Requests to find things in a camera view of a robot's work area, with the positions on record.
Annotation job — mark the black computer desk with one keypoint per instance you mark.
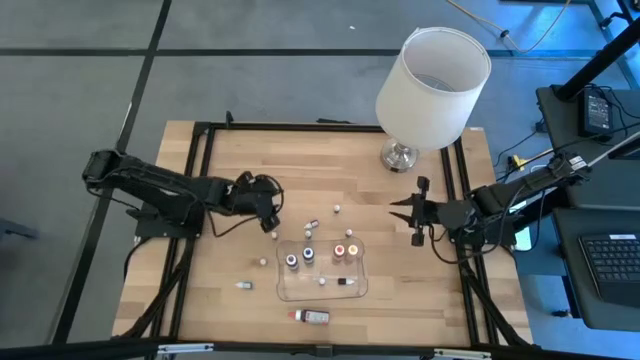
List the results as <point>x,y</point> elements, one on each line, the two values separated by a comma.
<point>610,190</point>

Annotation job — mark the orange food coloring bottle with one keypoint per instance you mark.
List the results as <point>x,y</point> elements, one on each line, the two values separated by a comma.
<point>339,250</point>

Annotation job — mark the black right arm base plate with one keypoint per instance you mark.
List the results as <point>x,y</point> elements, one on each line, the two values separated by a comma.
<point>505,240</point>

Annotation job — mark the black computer keyboard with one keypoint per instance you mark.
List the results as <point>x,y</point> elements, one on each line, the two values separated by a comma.
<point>615,265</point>

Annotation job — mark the blue food coloring bottle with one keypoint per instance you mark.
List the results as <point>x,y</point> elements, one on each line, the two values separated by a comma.
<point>308,254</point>

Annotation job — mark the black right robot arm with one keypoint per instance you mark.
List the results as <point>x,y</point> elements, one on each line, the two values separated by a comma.
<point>525,183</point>

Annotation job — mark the black slanted pole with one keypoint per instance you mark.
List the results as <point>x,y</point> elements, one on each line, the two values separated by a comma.
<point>595,67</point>

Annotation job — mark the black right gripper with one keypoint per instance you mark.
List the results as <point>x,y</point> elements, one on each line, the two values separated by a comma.
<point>435,214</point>

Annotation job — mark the black power adapter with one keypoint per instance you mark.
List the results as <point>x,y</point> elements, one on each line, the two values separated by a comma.
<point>596,112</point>

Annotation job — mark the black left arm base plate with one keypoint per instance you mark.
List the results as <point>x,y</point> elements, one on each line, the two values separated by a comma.
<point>150,230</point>

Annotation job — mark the black aluminium table frame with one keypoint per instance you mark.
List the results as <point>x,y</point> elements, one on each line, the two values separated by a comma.
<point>300,126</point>

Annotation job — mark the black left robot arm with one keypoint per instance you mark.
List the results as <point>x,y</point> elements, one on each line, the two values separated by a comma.
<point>165,181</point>

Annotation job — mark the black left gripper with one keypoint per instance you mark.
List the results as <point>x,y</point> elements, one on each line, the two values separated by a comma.
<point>255,195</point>

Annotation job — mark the black beam with silver brackets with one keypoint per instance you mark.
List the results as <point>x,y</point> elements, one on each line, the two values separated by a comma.
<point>75,350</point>

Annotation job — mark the white slanted rod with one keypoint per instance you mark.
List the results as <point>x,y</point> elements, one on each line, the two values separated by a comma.
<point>617,147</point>

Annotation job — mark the white shade table lamp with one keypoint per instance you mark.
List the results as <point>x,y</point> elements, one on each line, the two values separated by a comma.
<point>430,110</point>

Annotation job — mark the clear plastic bin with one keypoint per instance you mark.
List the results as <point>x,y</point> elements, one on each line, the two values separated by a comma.
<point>305,290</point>

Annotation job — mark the large red food coloring bottle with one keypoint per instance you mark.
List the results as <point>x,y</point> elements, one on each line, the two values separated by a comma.
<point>315,316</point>

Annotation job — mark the purple food coloring bottle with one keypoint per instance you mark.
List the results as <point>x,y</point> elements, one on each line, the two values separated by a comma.
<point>291,260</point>

